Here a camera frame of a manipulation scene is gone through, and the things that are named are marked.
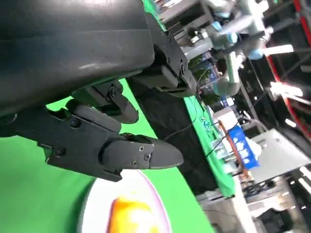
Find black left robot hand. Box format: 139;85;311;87
0;0;197;183

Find orange and white bread roll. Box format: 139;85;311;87
105;196;162;233

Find lilac plate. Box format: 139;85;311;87
80;168;172;233

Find green cloth on workshop table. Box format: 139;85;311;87
143;0;237;199

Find clear plastic box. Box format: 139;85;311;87
213;145;231;168

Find brown wooden shelf board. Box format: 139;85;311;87
218;120;250;177

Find blue plastic bin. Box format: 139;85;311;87
228;126;260;170

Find white workshop desk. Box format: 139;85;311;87
196;188;258;233

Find red ceiling pipe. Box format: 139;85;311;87
264;0;311;136

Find grey board panel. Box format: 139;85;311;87
247;128;311;184

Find black office chair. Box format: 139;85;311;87
257;208;292;233

